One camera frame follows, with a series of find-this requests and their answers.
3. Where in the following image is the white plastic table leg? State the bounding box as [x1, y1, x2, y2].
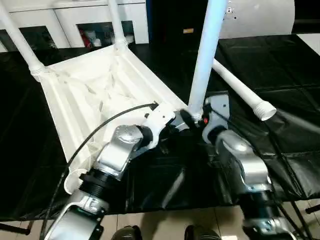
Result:
[211, 59, 278, 122]
[0, 0, 47, 76]
[187, 0, 229, 122]
[106, 0, 129, 50]

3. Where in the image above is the white plastic table top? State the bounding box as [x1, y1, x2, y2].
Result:
[31, 44, 191, 195]

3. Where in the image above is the dark right robot foot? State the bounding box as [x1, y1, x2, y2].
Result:
[184, 224, 221, 240]

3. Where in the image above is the dark robot foot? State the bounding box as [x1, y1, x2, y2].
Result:
[184, 224, 221, 240]
[111, 224, 143, 240]

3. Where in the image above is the dark left robot foot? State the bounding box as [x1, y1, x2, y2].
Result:
[111, 224, 143, 240]

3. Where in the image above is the white panel with screw holes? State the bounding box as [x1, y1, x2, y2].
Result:
[217, 0, 296, 40]

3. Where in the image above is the flat white board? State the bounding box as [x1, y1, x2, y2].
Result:
[297, 33, 320, 57]

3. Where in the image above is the white glass-door cabinet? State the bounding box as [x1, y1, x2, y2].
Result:
[0, 0, 150, 52]

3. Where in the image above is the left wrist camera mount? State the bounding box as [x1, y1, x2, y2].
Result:
[142, 103, 176, 149]

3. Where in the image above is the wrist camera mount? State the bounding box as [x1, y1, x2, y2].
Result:
[142, 103, 176, 149]
[201, 94, 230, 144]

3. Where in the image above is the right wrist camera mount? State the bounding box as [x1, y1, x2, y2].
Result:
[201, 94, 230, 144]

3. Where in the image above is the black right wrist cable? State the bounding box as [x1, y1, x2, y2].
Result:
[211, 107, 313, 240]

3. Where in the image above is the black work surface frame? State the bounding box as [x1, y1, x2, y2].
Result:
[0, 219, 35, 236]

